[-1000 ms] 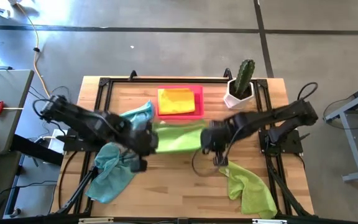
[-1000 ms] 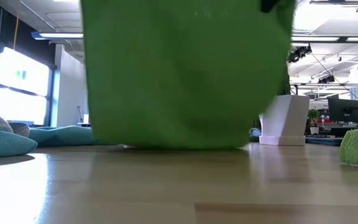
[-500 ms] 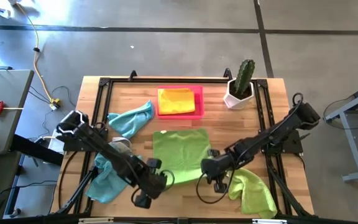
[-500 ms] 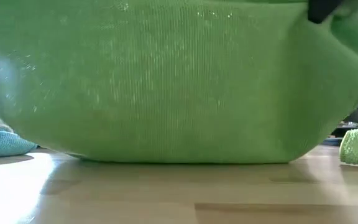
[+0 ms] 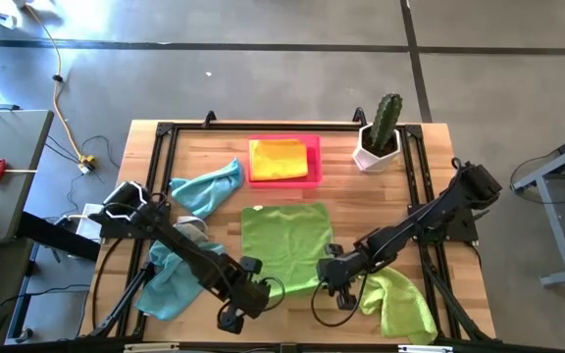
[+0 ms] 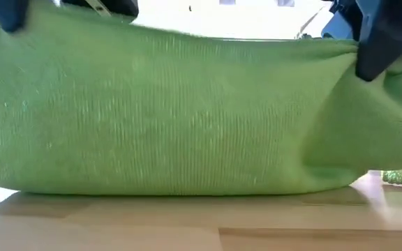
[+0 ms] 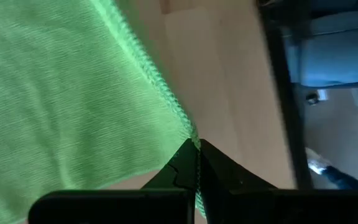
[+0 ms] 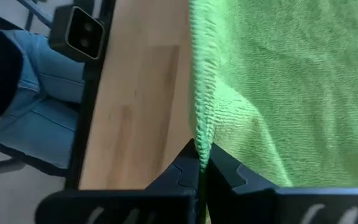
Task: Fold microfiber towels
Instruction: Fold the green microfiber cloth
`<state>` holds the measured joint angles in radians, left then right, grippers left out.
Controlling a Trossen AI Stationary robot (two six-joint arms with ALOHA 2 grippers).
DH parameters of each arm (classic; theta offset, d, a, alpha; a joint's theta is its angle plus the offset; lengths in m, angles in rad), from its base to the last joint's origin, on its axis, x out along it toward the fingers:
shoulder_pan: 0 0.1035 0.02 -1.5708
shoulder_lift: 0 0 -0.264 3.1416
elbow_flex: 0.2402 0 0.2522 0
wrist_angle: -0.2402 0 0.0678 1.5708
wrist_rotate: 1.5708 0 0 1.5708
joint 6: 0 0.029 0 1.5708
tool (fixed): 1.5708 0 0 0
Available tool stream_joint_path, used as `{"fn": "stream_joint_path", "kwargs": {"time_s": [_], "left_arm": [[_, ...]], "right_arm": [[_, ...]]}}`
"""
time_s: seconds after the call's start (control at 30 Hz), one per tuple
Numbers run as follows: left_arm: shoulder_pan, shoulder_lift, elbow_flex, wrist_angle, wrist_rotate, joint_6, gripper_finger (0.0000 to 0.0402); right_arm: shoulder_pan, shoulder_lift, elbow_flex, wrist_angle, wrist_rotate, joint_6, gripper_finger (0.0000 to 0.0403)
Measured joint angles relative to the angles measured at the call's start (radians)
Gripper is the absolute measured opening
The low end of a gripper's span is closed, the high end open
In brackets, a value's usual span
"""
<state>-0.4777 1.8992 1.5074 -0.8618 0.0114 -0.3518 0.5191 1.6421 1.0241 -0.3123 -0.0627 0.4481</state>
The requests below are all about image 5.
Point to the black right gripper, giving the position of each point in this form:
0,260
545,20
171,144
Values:
337,273

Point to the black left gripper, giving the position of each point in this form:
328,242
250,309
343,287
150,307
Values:
248,294

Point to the green microfiber towel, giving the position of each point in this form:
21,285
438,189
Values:
287,240

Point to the lime microfiber towel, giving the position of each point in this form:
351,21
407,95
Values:
400,309

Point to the teal microfiber towel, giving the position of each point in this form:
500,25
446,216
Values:
209,191
169,289

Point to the grey microfiber towel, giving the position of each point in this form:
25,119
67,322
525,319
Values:
196,229

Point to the yellow microfiber towel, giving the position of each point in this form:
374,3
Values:
277,159

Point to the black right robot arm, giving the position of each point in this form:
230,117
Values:
410,223

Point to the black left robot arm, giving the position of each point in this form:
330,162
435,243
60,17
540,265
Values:
184,245

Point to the pink plastic tray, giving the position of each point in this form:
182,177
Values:
315,166

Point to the white faceted plant pot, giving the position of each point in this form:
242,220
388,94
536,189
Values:
375,164

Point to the green cactus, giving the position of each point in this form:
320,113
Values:
386,117

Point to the white power adapter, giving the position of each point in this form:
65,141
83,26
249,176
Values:
86,228

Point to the black table beam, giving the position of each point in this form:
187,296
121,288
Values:
57,237

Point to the grey table leg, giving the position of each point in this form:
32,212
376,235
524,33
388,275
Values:
21,294

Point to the grey side table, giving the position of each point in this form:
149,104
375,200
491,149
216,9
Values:
8,206

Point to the silver metal bracket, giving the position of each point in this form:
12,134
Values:
150,347
425,348

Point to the black aluminium table frame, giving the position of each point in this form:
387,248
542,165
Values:
331,127

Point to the grey metal table frame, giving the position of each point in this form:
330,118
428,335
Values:
554,225

